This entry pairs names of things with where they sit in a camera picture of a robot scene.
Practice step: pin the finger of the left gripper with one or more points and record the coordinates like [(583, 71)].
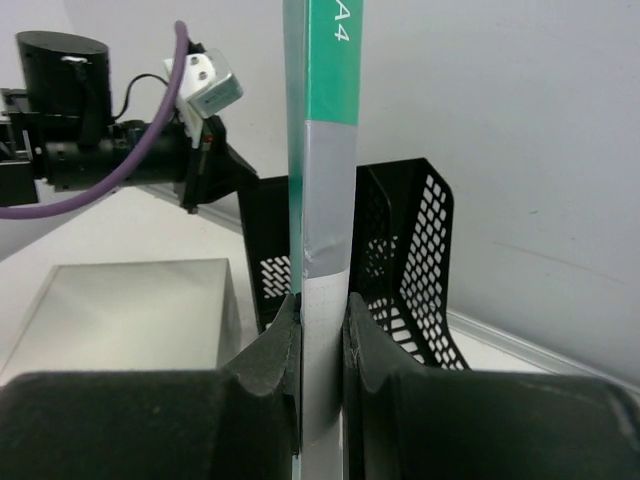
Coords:
[(219, 170)]

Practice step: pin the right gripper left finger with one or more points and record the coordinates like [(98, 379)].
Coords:
[(238, 421)]

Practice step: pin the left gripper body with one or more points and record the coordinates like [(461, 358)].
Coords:
[(128, 156)]

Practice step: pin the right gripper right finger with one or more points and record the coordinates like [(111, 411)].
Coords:
[(405, 420)]

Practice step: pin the white drawer cabinet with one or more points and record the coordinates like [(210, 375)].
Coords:
[(137, 316)]

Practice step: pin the green notebook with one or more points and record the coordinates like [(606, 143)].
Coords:
[(322, 48)]

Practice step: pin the black mesh file organizer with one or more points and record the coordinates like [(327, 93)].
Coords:
[(400, 253)]

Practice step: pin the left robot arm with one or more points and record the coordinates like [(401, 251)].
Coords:
[(66, 96)]

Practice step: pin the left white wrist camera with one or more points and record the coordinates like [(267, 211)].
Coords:
[(208, 86)]

